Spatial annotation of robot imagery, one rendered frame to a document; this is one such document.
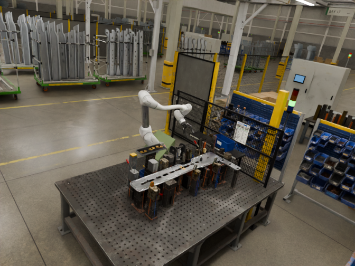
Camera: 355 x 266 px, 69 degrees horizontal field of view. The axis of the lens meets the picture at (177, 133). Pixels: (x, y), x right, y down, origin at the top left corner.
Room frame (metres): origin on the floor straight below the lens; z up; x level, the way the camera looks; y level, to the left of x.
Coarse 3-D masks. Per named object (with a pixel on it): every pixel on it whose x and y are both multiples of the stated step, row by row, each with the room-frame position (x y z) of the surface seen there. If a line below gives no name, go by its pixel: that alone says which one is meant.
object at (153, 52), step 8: (160, 0) 9.69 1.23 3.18; (160, 8) 9.72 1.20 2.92; (160, 16) 9.74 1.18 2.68; (152, 40) 9.72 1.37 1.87; (152, 48) 9.73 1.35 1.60; (152, 56) 9.70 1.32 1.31; (152, 64) 9.67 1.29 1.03; (152, 72) 9.66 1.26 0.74; (152, 80) 9.69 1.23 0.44; (152, 88) 9.72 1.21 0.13
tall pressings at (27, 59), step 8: (0, 16) 9.53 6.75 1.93; (8, 16) 9.73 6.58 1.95; (24, 16) 9.83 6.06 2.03; (0, 24) 9.50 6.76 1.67; (8, 24) 9.65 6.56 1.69; (24, 24) 9.85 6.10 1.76; (32, 24) 10.03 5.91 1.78; (0, 32) 9.42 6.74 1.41; (8, 32) 9.80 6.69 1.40; (24, 32) 9.83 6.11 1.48; (32, 32) 10.01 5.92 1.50; (16, 40) 9.76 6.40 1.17; (24, 40) 9.80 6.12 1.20; (32, 40) 9.98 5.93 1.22; (8, 48) 9.54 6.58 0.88; (16, 48) 9.78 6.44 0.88; (24, 48) 9.77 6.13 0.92; (8, 56) 9.56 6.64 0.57; (16, 56) 9.73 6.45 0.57; (24, 56) 9.73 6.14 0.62; (24, 64) 9.63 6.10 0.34
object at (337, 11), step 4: (328, 8) 17.70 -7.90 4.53; (332, 8) 17.54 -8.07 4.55; (336, 8) 17.39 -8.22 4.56; (340, 8) 17.23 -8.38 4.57; (344, 8) 17.08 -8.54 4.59; (348, 8) 16.95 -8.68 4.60; (328, 12) 17.65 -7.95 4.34; (332, 12) 17.49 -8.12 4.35; (336, 12) 17.35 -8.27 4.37; (340, 12) 17.19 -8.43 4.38; (344, 12) 17.03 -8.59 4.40; (348, 12) 16.90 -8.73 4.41; (352, 12) 16.75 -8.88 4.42
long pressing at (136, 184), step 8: (208, 152) 3.20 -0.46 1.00; (192, 160) 2.90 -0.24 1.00; (208, 160) 2.96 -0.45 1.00; (168, 168) 2.62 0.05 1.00; (176, 168) 2.65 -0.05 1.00; (192, 168) 2.70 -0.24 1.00; (152, 176) 2.41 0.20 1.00; (168, 176) 2.46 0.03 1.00; (176, 176) 2.49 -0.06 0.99; (136, 184) 2.22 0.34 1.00; (144, 184) 2.24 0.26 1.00
